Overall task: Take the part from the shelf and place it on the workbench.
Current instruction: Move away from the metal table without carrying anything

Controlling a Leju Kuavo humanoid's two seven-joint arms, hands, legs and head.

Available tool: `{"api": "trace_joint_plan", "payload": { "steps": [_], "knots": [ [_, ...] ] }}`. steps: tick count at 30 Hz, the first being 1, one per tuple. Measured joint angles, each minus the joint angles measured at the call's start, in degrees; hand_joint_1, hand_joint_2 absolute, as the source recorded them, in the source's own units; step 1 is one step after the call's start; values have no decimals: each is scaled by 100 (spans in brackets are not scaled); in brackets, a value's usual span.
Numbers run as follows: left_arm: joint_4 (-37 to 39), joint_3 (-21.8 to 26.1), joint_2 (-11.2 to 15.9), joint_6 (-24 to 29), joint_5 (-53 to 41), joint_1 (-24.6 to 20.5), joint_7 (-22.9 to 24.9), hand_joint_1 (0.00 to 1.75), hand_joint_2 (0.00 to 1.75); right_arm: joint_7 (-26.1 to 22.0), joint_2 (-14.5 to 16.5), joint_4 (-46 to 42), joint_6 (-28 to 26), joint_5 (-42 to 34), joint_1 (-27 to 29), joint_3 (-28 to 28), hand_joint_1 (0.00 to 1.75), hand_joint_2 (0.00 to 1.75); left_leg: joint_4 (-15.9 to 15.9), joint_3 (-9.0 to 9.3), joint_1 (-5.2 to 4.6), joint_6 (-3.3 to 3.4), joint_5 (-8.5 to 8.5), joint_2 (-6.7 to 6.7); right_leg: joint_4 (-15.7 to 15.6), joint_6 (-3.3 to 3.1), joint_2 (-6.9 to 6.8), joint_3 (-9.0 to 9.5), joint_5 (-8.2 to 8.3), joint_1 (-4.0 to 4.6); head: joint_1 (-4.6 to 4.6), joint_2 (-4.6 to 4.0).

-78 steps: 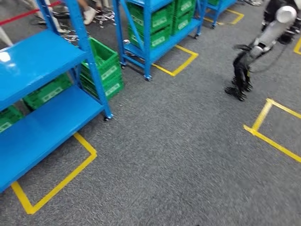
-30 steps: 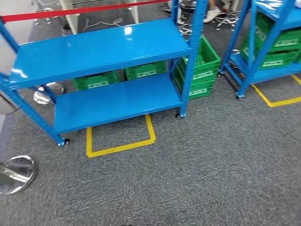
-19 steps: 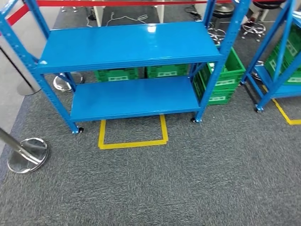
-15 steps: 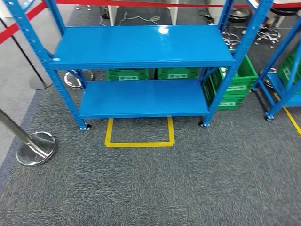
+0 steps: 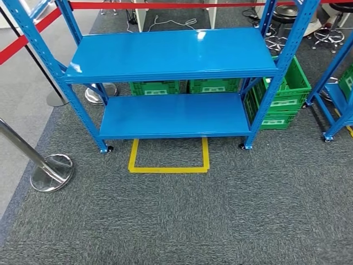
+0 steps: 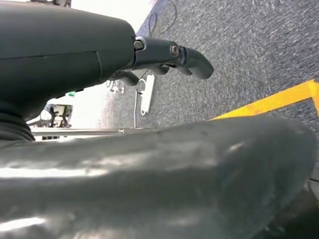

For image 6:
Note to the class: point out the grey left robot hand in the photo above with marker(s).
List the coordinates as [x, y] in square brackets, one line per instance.
[62, 49]

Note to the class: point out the white power strip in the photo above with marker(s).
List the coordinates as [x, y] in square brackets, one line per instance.
[147, 95]

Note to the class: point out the dark robot body panel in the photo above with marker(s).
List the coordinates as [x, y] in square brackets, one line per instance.
[149, 184]

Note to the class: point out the yellow floor tape square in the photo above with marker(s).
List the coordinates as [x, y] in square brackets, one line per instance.
[274, 99]

